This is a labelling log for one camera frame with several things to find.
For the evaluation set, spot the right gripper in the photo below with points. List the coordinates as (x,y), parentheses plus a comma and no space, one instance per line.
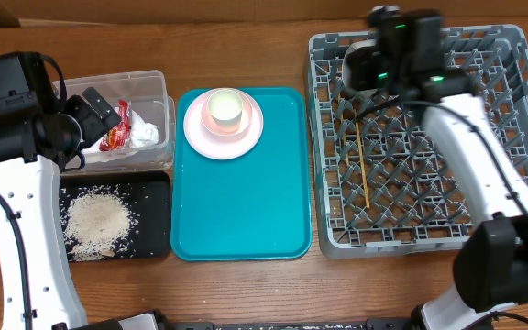
(363,66)

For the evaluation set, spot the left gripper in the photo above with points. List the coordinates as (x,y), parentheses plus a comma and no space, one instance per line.
(97,126)

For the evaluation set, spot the grey bowl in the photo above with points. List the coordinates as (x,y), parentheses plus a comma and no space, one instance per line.
(361,67)

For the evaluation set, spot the red snack wrapper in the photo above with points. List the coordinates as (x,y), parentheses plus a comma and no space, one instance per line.
(118,136)

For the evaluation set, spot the white napkin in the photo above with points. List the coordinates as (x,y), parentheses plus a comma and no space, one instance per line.
(143,134)

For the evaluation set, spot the wooden chopstick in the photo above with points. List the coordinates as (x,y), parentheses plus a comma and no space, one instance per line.
(362,167)
(343,129)

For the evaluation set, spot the white rice pile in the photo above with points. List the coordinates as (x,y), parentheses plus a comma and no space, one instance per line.
(97,222)

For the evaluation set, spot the pink bowl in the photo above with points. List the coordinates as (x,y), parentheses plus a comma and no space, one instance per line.
(221,131)

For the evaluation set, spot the pink plate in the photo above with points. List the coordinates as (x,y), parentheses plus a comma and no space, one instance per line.
(221,148)

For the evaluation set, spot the cream paper cup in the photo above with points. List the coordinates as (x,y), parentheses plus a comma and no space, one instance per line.
(225,107)

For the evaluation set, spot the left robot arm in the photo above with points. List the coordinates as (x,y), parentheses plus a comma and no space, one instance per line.
(37,139)

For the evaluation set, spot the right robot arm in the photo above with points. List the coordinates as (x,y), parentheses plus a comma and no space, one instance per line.
(491,270)

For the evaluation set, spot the grey dishwasher rack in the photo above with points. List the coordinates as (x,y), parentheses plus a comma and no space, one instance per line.
(416,205)

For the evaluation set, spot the clear plastic bin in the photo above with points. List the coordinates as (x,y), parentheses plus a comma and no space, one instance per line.
(146,91)

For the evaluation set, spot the black plastic tray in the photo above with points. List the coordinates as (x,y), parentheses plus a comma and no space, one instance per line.
(150,198)

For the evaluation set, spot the cardboard box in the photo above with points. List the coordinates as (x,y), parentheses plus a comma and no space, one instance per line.
(14,13)

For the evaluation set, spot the teal serving tray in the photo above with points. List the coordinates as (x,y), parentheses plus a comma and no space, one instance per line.
(256,206)

